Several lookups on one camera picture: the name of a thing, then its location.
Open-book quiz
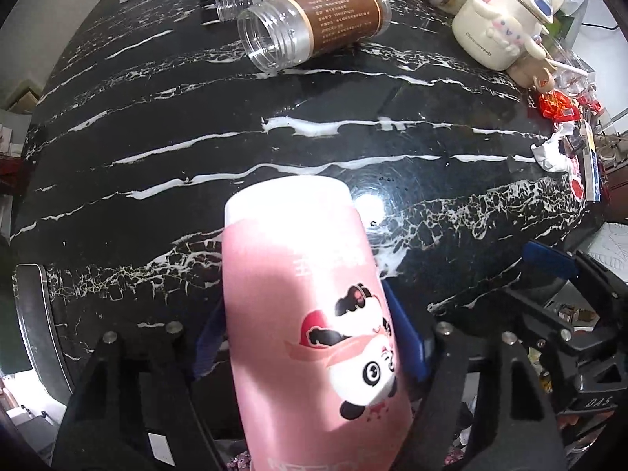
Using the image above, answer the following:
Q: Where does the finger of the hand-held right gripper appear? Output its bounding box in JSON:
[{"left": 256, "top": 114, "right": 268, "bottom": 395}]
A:
[{"left": 429, "top": 239, "right": 582, "bottom": 315}]

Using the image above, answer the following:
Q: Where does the red snack wrapper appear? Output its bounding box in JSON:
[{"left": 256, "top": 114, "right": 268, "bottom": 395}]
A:
[{"left": 539, "top": 91, "right": 580, "bottom": 120}]

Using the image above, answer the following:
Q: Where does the brown label clear plastic jar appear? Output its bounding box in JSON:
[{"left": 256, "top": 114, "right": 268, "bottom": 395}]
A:
[{"left": 237, "top": 0, "right": 392, "bottom": 73}]

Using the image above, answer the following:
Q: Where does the cream cartoon dog kettle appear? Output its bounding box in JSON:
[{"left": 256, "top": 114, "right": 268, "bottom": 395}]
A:
[{"left": 452, "top": 0, "right": 580, "bottom": 70}]

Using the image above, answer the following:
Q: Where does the crumpled white tissue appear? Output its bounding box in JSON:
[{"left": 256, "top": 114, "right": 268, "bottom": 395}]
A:
[{"left": 532, "top": 122, "right": 580, "bottom": 172}]

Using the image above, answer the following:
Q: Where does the pink panda paper cup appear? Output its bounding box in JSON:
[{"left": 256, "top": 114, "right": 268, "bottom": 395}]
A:
[{"left": 222, "top": 177, "right": 417, "bottom": 471}]

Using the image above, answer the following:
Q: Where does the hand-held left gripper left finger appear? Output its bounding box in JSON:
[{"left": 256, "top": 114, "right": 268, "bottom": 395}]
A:
[{"left": 51, "top": 299, "right": 256, "bottom": 471}]

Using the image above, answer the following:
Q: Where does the brown bear figurine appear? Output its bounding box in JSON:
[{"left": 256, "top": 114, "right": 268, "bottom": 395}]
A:
[{"left": 508, "top": 49, "right": 557, "bottom": 91}]

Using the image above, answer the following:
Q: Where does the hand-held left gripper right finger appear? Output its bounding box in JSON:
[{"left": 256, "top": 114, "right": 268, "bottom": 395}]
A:
[{"left": 380, "top": 279, "right": 572, "bottom": 471}]

